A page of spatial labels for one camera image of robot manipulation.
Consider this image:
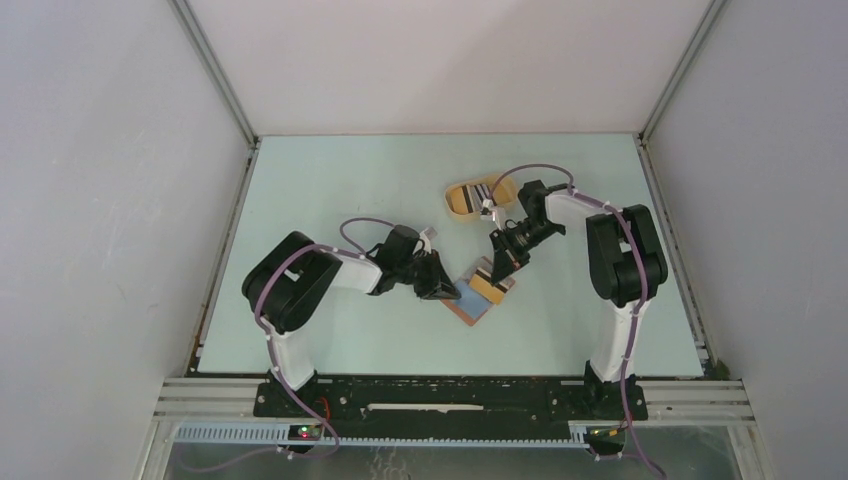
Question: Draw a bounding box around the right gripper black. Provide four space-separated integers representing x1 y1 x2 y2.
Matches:
489 220 563 285

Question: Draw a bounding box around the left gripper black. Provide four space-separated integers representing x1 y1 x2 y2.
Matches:
395 249 460 300

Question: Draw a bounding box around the yellow credit card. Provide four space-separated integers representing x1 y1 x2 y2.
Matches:
468 268 515 305

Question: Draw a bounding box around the brown leather card holder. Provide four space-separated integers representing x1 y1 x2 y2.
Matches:
441 257 498 327

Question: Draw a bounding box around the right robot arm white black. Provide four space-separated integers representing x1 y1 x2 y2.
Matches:
481 181 669 418

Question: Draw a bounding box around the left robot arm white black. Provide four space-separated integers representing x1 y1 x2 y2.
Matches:
241 222 461 417

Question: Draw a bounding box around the stack of cards in tray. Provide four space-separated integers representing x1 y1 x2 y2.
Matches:
456 183 490 214

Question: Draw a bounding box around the cream oval tray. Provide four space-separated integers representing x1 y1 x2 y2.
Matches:
444 173 518 223

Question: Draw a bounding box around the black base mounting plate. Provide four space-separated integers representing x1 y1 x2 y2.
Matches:
253 374 649 441

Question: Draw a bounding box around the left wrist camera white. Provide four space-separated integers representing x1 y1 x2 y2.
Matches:
415 227 438 255

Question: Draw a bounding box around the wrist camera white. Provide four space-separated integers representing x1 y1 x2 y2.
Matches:
480 198 508 230
415 227 438 255

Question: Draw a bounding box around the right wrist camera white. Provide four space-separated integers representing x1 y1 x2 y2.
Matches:
480 198 508 230

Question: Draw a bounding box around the grey cable duct rail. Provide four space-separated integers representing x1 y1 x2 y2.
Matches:
173 423 591 450

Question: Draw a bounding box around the aluminium frame front rail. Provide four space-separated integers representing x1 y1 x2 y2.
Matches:
154 377 755 426

